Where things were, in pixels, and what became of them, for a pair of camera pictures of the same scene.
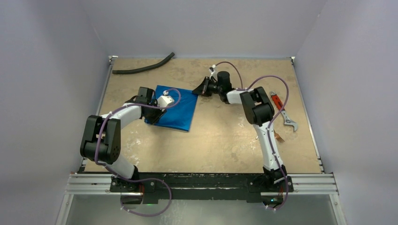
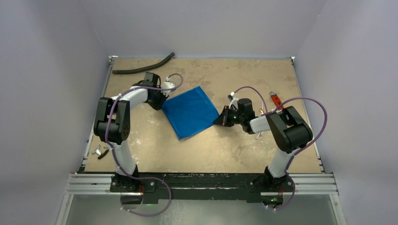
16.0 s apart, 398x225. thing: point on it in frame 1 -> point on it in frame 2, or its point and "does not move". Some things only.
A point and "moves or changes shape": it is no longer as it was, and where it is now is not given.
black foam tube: (126, 71) does not move
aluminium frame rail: (101, 184) does not move
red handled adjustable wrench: (279, 105) does not move
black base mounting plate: (200, 185) does not move
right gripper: (205, 86) -> (226, 116)
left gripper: (159, 113) -> (158, 106)
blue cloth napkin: (179, 115) moves or changes shape
